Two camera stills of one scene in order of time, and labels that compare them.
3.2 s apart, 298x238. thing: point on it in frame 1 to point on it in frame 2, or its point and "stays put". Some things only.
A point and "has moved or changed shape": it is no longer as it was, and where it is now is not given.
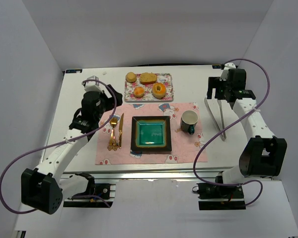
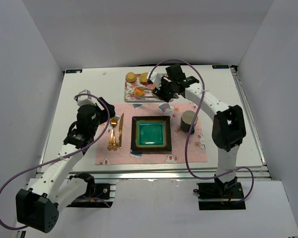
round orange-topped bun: x=138 y=91 stays put
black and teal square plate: x=151 y=133 stays put
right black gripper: x=215 y=89 to x=162 y=89
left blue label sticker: x=73 y=71 stays put
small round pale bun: x=130 y=77 stays put
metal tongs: x=215 y=108 has moved or changed shape
